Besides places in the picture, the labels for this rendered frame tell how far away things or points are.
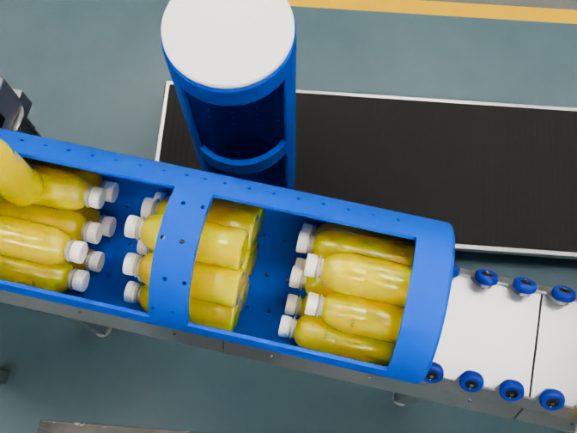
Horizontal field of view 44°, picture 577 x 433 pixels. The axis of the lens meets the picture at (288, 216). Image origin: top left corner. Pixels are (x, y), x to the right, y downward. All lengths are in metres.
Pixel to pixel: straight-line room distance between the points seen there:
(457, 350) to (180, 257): 0.59
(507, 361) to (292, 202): 0.55
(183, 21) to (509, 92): 1.49
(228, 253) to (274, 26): 0.55
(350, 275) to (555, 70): 1.79
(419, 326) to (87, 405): 1.48
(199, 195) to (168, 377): 1.26
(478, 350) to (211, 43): 0.81
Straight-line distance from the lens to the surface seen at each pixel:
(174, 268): 1.15
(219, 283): 1.21
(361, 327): 1.21
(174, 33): 1.54
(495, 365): 1.46
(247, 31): 1.53
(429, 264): 1.15
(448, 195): 2.36
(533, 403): 1.47
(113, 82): 2.72
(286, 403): 2.33
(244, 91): 1.48
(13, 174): 1.24
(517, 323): 1.49
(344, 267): 1.17
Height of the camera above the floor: 2.33
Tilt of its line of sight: 72 degrees down
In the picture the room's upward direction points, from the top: 1 degrees counter-clockwise
